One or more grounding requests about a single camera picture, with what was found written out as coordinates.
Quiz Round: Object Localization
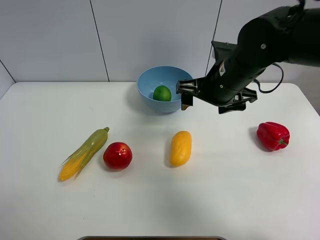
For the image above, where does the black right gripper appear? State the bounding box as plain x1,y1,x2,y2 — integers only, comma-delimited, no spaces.
176,57,267,114

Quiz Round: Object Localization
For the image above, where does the green lime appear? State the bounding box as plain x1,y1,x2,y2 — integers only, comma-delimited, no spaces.
152,85,172,102

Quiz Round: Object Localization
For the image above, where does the yellow mango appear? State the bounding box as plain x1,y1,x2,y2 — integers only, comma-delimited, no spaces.
169,131,192,167

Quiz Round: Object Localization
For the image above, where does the red apple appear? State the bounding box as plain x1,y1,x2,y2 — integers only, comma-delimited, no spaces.
103,142,133,171

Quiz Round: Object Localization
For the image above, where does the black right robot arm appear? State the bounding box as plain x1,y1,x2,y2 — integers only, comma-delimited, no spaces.
176,0,320,114

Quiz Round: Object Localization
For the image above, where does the blue plastic bowl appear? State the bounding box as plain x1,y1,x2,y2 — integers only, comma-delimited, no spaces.
137,66,193,113

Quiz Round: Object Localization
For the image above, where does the red bell pepper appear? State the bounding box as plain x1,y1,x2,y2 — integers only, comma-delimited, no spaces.
256,121,290,152

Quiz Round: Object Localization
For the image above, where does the corn cob with husk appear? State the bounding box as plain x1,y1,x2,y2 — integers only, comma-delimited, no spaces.
58,127,110,182

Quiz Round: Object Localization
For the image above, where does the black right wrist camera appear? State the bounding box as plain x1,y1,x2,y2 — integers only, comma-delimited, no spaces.
211,40,237,66

